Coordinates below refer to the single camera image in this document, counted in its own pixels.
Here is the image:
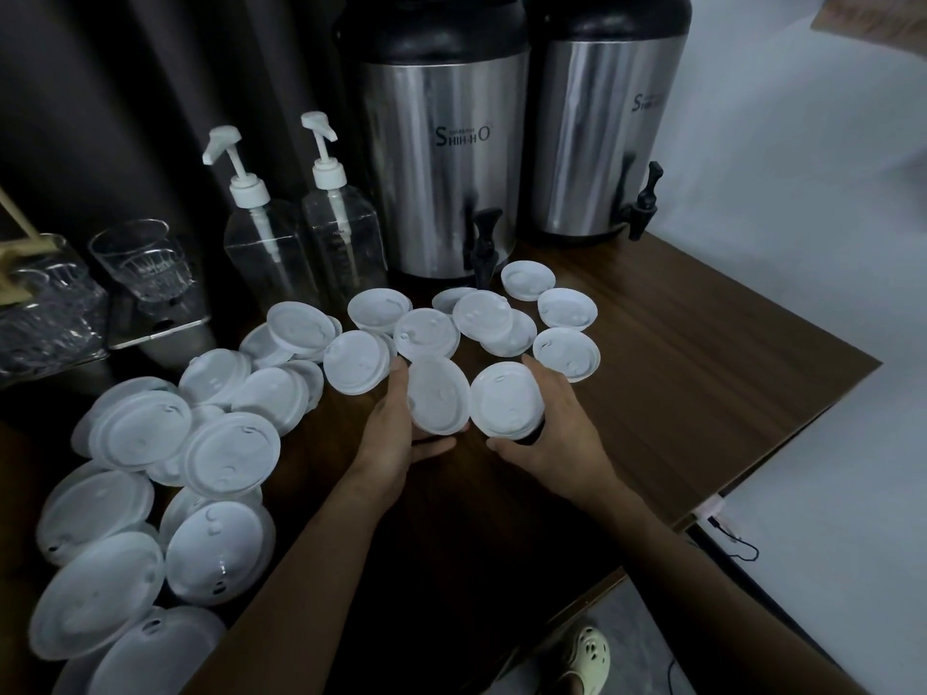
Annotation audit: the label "person's right hand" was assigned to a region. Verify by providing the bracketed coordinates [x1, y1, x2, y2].
[487, 354, 618, 504]

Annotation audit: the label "person's left hand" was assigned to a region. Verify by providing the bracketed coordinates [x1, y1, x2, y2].
[348, 354, 459, 512]

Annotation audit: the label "white plastic cup lid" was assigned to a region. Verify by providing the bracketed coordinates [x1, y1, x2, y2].
[469, 361, 544, 444]
[406, 356, 473, 436]

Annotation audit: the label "person's right forearm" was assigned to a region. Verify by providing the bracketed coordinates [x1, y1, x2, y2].
[559, 476, 927, 695]

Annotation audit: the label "person's left forearm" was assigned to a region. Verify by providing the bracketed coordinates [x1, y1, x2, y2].
[180, 479, 408, 695]

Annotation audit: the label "pile of white lids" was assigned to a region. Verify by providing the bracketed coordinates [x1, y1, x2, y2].
[29, 260, 604, 695]

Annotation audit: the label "pale green clog shoe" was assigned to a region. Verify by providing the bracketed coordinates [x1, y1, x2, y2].
[553, 624, 612, 695]

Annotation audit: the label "clear pump bottle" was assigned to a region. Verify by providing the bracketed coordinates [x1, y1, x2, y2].
[202, 125, 307, 301]
[300, 111, 382, 306]

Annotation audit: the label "steel drink dispenser black top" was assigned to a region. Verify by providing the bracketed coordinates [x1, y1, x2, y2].
[520, 0, 693, 244]
[332, 0, 534, 290]

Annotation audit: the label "clear glass tumbler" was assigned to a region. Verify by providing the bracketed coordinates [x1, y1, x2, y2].
[88, 219, 197, 306]

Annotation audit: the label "clear glass jars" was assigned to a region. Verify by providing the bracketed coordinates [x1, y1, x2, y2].
[0, 233, 111, 378]

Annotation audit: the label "dark curtain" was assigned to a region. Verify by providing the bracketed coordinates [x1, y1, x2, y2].
[0, 0, 357, 341]

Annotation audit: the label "thin black cable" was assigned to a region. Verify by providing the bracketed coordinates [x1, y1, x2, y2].
[706, 515, 760, 563]

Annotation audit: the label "light wooden frame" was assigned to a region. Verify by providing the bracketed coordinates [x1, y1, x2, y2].
[0, 183, 68, 306]

